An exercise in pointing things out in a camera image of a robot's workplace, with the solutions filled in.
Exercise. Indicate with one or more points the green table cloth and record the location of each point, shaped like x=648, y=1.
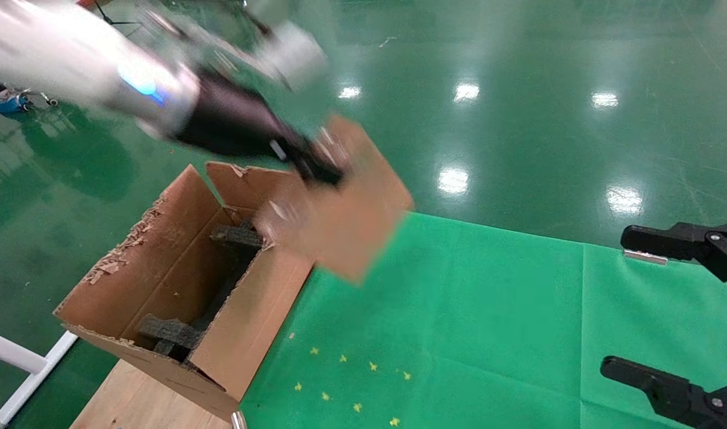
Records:
x=488, y=328

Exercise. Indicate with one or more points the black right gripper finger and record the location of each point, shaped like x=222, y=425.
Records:
x=679, y=396
x=697, y=241

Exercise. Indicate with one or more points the blue shoe cover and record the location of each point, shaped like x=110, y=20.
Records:
x=11, y=106

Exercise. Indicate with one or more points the black foam block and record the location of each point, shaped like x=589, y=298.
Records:
x=238, y=236
x=170, y=332

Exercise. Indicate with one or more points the large open brown carton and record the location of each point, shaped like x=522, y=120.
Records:
x=256, y=322

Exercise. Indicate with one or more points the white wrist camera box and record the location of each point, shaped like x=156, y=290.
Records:
x=292, y=56

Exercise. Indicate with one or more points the black tripod stand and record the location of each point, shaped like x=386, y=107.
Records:
x=128, y=24

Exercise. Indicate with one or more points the white pipe frame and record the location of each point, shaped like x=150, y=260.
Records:
x=12, y=351

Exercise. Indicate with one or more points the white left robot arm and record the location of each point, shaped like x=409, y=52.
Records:
x=53, y=53

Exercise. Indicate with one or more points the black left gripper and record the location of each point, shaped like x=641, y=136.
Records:
x=232, y=122

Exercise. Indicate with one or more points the small brown cardboard box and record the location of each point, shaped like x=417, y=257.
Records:
x=345, y=220

